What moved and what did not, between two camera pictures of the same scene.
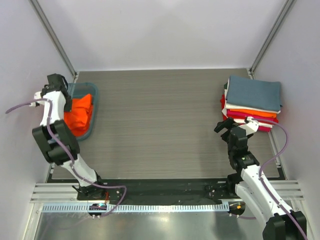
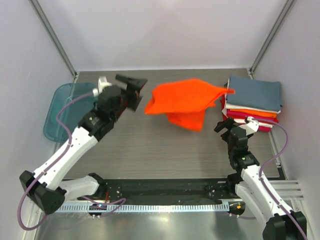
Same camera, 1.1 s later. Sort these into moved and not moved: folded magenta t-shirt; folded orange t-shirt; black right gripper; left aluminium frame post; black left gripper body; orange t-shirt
Moved: black left gripper body; orange t-shirt
Not moved: left aluminium frame post; black right gripper; folded magenta t-shirt; folded orange t-shirt
